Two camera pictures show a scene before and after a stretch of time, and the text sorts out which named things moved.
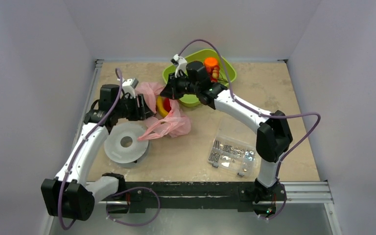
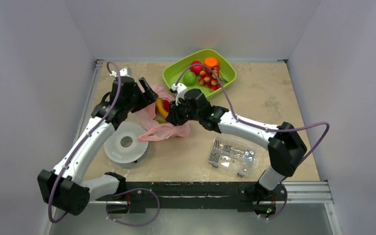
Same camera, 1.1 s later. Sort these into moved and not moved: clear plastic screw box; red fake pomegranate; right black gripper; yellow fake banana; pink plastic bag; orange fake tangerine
Moved: pink plastic bag; right black gripper
Not moved: orange fake tangerine; yellow fake banana; red fake pomegranate; clear plastic screw box
